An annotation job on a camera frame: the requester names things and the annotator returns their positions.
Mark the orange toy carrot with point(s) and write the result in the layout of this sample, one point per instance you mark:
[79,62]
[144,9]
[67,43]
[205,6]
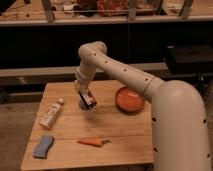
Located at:
[97,142]

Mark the black box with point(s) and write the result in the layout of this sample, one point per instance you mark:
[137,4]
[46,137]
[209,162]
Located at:
[189,59]

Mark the wooden shelf bench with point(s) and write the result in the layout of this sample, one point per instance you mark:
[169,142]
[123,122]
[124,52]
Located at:
[83,12]

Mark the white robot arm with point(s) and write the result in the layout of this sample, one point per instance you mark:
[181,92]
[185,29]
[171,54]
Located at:
[180,138]

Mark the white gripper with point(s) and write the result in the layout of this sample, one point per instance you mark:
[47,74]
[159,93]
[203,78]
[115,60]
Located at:
[83,88]

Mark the blue sponge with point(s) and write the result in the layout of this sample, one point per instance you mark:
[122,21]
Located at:
[42,148]

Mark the white bottle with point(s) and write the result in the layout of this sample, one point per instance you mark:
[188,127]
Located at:
[49,117]

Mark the wooden table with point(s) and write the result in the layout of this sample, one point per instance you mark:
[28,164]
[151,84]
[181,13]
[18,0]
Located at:
[130,135]

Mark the orange bowl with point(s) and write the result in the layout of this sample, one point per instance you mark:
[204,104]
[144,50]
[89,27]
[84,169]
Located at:
[129,100]

